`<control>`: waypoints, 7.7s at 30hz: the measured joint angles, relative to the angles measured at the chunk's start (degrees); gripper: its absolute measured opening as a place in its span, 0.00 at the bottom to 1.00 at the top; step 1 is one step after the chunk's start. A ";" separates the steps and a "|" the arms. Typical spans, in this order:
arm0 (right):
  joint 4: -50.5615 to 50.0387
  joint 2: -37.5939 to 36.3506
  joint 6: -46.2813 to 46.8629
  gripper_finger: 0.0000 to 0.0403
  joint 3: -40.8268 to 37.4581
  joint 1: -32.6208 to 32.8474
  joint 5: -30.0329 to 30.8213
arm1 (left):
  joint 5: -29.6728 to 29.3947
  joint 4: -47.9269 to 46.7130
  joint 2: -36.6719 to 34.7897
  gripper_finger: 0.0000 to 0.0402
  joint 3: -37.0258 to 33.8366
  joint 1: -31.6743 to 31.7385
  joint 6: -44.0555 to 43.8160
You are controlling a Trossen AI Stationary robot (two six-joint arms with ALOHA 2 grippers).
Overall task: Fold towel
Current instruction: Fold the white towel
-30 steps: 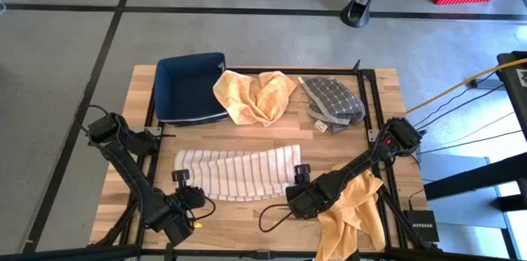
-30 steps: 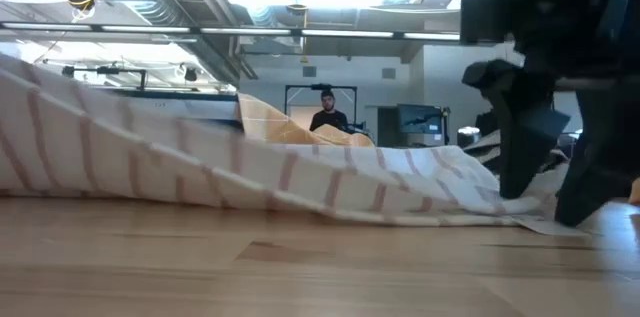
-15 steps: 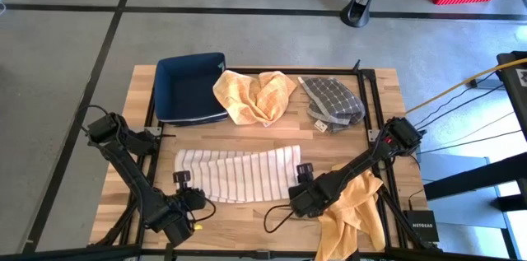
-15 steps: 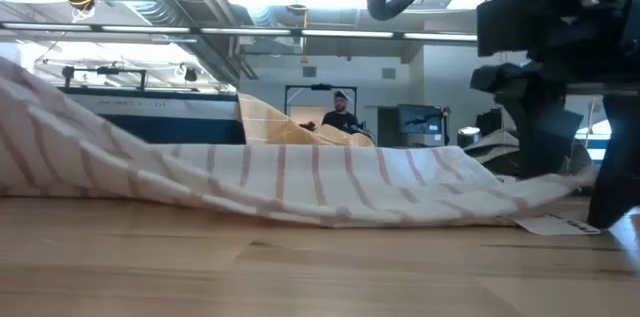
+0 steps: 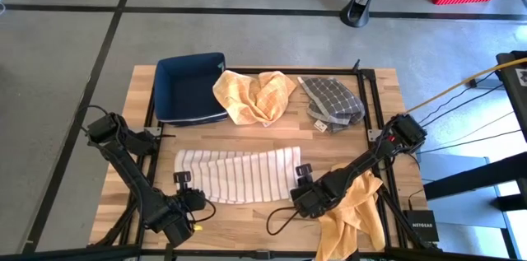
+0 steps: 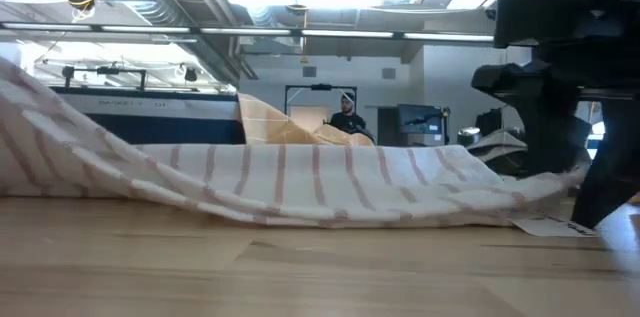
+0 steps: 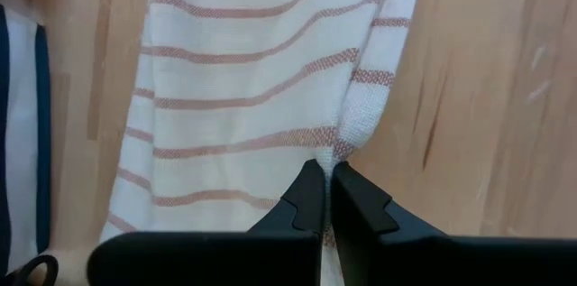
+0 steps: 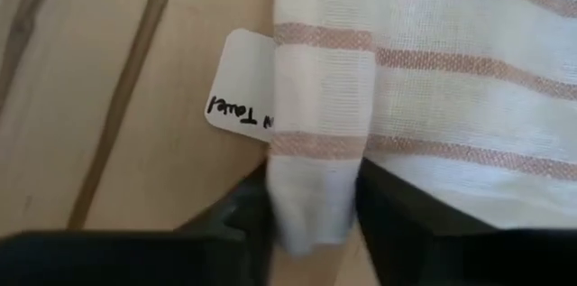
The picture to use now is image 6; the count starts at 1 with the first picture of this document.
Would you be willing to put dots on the dark wall monitor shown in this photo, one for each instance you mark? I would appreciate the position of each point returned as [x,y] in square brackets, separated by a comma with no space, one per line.
[417,119]

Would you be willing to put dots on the grey checked towel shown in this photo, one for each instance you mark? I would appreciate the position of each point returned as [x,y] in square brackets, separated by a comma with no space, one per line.
[500,144]

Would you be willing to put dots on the grey wall vent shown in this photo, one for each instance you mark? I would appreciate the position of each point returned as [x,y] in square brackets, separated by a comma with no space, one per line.
[309,72]
[389,73]

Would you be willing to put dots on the silver round pot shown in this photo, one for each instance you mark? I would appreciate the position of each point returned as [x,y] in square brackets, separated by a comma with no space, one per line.
[469,136]

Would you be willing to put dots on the navy fabric basket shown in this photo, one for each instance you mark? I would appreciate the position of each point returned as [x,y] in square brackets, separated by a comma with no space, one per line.
[150,129]

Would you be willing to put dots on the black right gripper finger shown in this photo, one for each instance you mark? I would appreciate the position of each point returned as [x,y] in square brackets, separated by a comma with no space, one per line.
[615,157]
[550,137]

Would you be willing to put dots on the long linear ceiling light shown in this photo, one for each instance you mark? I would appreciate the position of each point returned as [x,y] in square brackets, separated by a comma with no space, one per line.
[345,33]

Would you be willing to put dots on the yellow waffle towel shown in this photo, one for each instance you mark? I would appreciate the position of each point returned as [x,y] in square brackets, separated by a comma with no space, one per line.
[265,124]

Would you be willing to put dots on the white pink-striped towel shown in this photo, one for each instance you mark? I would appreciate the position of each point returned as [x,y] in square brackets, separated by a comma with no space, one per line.
[300,177]

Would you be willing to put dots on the person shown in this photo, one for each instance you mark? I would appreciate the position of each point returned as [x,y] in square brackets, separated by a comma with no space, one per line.
[346,121]

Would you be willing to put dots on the black overhead camera rig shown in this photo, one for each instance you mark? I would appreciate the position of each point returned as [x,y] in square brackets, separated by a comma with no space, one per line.
[107,70]

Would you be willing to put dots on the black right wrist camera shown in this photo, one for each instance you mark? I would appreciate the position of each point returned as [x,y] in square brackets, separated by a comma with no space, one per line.
[505,82]

